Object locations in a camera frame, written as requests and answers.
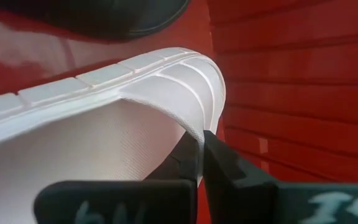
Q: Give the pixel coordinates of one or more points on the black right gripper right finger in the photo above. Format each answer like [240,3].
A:
[259,202]

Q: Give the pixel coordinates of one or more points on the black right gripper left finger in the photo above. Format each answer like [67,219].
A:
[135,202]

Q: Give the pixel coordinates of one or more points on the pale pink foam slide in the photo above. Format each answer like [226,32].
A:
[89,140]

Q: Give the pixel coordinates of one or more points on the black foam slide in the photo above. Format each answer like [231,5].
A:
[89,15]

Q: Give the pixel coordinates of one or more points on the red plastic bin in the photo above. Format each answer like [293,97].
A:
[291,93]

